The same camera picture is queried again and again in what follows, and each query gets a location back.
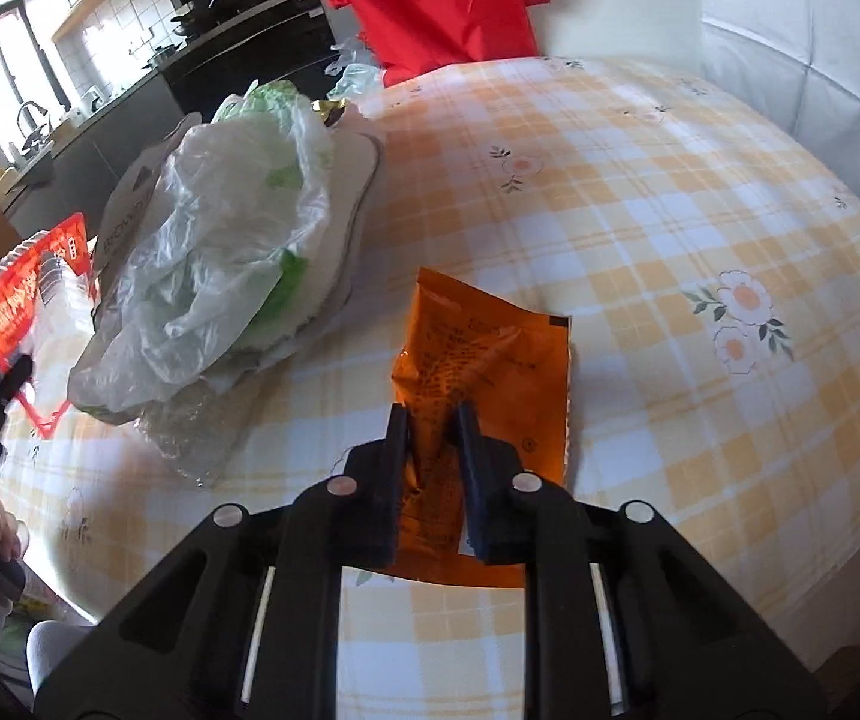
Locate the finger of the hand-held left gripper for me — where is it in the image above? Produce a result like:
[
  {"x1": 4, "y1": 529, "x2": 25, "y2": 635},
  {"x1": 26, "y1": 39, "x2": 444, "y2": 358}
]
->
[{"x1": 0, "y1": 355, "x2": 35, "y2": 410}]

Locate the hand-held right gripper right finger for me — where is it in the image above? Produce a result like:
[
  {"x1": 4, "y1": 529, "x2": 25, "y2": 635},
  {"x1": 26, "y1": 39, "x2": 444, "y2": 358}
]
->
[{"x1": 451, "y1": 401, "x2": 828, "y2": 720}]

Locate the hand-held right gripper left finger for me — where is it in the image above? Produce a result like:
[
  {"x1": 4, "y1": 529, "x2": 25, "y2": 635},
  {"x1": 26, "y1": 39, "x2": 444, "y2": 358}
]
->
[{"x1": 32, "y1": 403, "x2": 410, "y2": 720}]

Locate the red and white plastic packaging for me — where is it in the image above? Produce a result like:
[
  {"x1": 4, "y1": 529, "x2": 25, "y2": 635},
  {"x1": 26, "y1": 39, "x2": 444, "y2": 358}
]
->
[{"x1": 0, "y1": 211, "x2": 97, "y2": 440}]

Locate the orange snack packet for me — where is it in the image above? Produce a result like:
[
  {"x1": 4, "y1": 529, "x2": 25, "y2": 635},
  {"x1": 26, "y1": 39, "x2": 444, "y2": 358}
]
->
[{"x1": 389, "y1": 266, "x2": 575, "y2": 587}]

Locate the clear plastic tray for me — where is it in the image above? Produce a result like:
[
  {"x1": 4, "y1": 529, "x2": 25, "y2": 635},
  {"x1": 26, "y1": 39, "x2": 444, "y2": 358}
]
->
[{"x1": 134, "y1": 379, "x2": 270, "y2": 485}]

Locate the translucent white plastic bag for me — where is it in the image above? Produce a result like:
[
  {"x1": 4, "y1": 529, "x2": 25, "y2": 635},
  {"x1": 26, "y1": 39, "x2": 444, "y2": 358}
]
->
[{"x1": 68, "y1": 79, "x2": 335, "y2": 425}]

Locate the grey kitchen cabinet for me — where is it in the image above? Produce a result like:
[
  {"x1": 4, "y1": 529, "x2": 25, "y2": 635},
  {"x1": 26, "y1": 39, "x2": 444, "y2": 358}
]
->
[{"x1": 2, "y1": 71, "x2": 184, "y2": 241}]

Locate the steel kitchen faucet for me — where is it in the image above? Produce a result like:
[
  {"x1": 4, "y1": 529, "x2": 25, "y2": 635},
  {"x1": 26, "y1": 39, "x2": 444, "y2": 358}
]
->
[{"x1": 16, "y1": 101, "x2": 52, "y2": 147}]

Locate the black built-in oven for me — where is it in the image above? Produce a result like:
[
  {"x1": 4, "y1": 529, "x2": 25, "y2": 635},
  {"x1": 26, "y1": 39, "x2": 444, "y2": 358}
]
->
[{"x1": 156, "y1": 0, "x2": 341, "y2": 121}]

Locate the red cloth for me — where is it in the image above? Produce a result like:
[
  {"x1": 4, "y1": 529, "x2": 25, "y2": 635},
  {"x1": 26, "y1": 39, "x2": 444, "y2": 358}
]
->
[{"x1": 299, "y1": 0, "x2": 551, "y2": 87}]

